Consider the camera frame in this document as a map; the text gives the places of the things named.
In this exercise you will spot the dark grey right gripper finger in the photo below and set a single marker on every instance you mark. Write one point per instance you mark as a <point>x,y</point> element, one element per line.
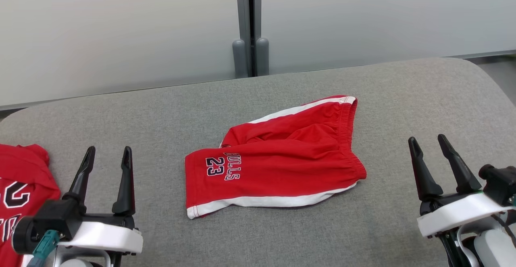
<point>425,178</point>
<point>461,174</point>

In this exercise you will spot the grey rounded post cap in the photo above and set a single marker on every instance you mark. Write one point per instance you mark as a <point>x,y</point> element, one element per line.
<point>239,57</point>
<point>262,55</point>

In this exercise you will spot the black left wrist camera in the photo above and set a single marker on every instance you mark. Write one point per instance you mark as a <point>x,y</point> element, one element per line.
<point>52,214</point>

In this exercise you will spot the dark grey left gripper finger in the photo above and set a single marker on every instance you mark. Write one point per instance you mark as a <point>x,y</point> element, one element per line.
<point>82,178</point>
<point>125,190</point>

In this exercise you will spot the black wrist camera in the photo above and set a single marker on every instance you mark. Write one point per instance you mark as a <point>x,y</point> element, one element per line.
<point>52,214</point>
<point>500,182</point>

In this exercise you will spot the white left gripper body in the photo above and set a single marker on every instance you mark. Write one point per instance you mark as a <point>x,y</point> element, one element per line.
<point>109,234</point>

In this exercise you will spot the grey partition post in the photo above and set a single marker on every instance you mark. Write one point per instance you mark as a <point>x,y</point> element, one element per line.
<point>245,9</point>

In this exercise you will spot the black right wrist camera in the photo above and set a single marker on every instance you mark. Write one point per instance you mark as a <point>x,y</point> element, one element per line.
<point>500,182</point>

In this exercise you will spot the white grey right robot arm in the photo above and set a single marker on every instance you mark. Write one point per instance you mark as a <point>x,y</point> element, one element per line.
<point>496,247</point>

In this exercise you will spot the red and white jersey shirt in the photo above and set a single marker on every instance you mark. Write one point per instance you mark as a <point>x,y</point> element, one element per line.
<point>24,166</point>

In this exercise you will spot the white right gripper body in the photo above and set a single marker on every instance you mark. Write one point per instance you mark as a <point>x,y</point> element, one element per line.
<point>455,214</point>

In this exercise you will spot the red Bulls 23 shorts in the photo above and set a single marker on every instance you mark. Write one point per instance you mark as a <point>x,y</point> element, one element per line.
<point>282,170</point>

